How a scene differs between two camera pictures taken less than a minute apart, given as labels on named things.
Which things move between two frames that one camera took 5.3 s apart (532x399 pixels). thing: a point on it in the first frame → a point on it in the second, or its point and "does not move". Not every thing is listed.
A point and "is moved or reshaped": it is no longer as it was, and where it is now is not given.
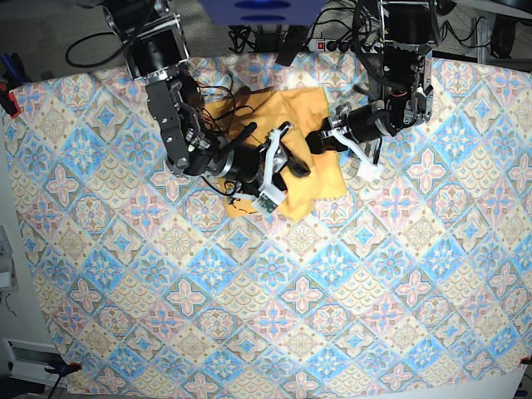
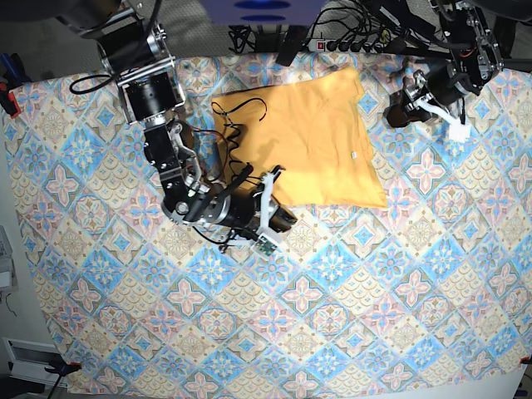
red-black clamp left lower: (62, 370) does not move
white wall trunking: (28, 359) does not move
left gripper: (270, 196) → (274, 218)
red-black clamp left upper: (13, 75) does not move
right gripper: (336, 135) → (413, 103)
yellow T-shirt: (227, 119) is moved or reshaped
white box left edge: (7, 272) does not move
